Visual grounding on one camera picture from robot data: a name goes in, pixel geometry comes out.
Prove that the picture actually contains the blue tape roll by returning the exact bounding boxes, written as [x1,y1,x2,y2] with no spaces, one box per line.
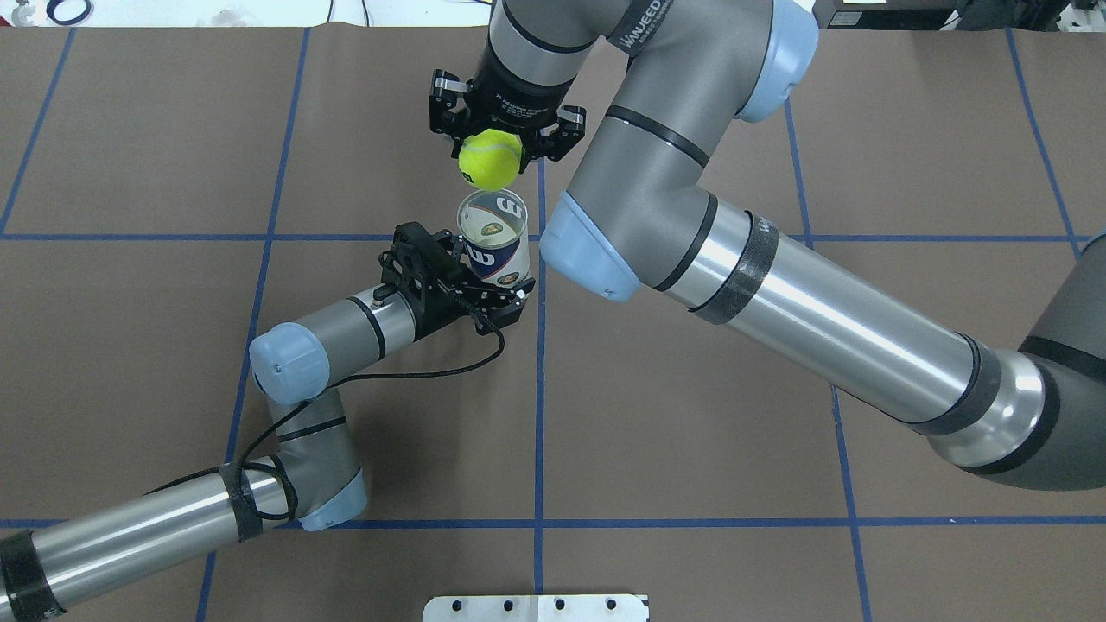
[45,0,95,27]

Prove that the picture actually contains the yellow tennis ball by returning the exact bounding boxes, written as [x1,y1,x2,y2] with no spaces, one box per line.
[458,129,523,191]

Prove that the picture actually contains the black small computer box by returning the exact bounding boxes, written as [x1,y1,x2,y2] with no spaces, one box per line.
[812,1,960,31]

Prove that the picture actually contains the white blue tennis ball can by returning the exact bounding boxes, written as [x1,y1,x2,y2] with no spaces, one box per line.
[455,189,531,289]

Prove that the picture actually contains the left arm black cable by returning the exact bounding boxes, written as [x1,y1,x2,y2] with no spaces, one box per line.
[233,286,507,523]

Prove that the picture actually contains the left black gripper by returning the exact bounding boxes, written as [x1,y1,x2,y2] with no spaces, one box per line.
[413,229,536,341]

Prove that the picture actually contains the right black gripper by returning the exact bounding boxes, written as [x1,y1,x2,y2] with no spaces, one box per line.
[429,52,586,165]

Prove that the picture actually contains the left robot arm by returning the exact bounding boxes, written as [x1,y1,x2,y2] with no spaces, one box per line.
[3,225,544,621]

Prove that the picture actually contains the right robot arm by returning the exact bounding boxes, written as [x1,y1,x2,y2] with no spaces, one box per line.
[430,1,1105,491]

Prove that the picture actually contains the white camera post with base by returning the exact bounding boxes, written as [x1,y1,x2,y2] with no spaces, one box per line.
[422,593,651,621]

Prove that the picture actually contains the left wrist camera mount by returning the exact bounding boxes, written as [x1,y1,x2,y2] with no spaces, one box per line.
[378,221,474,300]

